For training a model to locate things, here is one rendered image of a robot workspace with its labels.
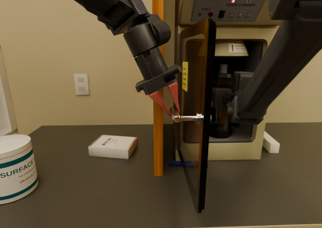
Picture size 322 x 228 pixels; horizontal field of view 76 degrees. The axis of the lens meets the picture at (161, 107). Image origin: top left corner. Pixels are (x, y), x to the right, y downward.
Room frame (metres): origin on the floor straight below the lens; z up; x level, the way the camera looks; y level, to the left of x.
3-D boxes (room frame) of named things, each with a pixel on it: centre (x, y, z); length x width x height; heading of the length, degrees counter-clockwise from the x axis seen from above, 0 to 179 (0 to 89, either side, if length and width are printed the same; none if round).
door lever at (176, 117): (0.44, -0.05, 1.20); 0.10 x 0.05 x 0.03; 4
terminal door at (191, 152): (0.52, -0.07, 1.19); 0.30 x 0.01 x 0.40; 4
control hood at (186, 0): (0.63, -0.22, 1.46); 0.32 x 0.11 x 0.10; 92
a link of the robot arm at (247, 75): (0.56, -0.23, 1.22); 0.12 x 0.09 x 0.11; 170
